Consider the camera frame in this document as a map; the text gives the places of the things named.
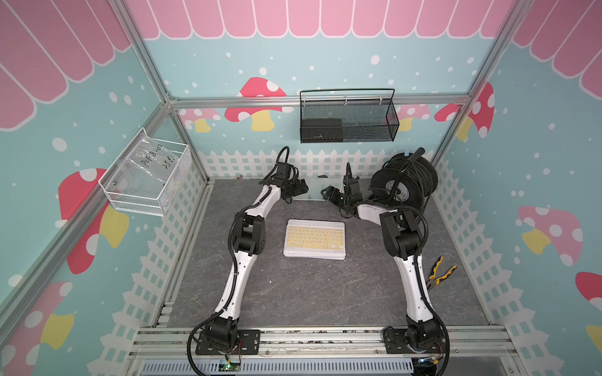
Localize yellow key keyboard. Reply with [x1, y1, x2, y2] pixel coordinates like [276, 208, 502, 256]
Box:
[283, 219, 346, 260]

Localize green key keyboard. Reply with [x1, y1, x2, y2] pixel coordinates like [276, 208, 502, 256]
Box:
[293, 176, 342, 201]

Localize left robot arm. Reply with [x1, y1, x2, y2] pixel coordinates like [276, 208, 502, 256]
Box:
[187, 161, 308, 357]

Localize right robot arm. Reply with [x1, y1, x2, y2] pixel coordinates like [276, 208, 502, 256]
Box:
[321, 160, 449, 362]

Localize black box in basket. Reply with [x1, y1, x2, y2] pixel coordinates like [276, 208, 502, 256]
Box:
[300, 118, 344, 144]

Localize yellow black pliers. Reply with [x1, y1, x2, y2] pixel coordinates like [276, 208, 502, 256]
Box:
[425, 255, 458, 291]

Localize black cable reel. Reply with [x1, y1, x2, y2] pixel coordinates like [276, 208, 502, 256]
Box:
[369, 147, 438, 212]

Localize black mesh wall basket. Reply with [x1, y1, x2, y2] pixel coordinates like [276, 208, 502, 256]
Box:
[299, 88, 400, 143]

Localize clear wire wall basket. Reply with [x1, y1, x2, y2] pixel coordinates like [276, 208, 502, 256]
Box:
[99, 128, 192, 217]

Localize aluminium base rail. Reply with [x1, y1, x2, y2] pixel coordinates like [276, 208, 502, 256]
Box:
[122, 325, 527, 375]

